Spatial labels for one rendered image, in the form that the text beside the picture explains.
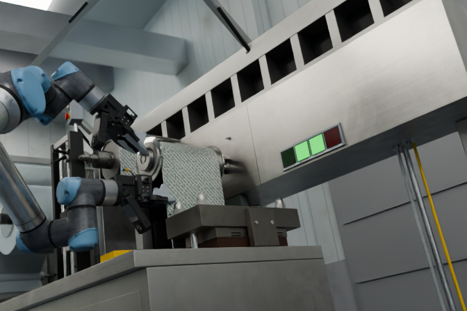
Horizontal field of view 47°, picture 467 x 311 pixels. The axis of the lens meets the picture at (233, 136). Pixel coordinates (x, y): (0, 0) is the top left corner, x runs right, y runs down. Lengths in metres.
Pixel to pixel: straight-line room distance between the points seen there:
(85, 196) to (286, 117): 0.69
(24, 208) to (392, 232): 3.01
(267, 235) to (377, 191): 2.60
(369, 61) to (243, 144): 0.55
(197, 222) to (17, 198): 0.46
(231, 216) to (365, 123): 0.46
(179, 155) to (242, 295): 0.54
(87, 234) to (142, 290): 0.27
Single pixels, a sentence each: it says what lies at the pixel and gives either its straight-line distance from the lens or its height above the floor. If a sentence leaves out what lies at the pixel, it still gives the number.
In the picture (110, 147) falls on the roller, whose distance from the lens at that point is 1.96.
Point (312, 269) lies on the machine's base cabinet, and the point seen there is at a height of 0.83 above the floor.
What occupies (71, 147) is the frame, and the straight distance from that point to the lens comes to 1.92.
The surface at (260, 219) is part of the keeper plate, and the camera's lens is 1.56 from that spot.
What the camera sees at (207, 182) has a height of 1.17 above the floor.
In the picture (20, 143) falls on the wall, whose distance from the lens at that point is 10.43.
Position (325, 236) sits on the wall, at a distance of 4.55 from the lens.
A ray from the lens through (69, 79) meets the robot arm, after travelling 1.64.
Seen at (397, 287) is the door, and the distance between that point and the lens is 4.05.
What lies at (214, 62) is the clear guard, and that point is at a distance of 2.09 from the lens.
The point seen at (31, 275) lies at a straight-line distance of 2.52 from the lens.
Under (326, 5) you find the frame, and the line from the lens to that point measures 1.74.
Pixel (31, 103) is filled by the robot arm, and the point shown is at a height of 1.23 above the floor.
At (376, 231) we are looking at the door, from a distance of 4.12.
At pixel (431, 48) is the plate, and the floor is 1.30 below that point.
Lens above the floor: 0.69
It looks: 20 degrees up
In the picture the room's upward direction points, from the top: 9 degrees counter-clockwise
